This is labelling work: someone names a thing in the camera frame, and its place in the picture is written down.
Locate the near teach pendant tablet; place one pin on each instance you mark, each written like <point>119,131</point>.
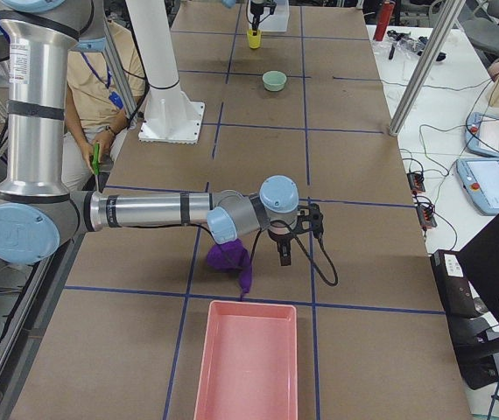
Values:
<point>480,179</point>

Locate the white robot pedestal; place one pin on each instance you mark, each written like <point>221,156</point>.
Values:
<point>169,115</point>

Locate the aluminium frame post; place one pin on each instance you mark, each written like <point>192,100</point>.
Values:
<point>440,31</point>

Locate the black monitor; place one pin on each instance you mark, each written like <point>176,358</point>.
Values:
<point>468,286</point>

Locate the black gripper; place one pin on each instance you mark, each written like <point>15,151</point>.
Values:
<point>279,238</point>
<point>256,9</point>

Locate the clear plastic bag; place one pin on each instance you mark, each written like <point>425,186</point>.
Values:
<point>406,42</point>

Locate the seated person beige shirt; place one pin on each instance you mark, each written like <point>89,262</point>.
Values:
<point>95,115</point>

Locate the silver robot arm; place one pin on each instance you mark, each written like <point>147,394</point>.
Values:
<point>38,213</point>

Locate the teach pendant tablet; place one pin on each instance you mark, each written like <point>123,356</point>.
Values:
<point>480,179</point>
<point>482,134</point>

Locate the pink plastic bin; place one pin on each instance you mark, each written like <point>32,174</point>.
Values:
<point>249,366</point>

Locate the yellow plastic cup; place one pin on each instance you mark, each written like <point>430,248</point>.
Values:
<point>254,38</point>

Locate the far teach pendant tablet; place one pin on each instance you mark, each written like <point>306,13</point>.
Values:
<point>482,134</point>

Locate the purple cloth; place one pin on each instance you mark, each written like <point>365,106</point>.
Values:
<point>232,256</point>

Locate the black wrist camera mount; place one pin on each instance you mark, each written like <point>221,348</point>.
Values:
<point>310,219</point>

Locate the green ceramic bowl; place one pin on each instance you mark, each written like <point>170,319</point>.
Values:
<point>274,81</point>

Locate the green handled tool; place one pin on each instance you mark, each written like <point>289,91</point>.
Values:
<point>95,159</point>

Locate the clear plastic bin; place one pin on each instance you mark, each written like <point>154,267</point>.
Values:
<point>274,18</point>

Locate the red cylinder bottle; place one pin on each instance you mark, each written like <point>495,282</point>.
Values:
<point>383,20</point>

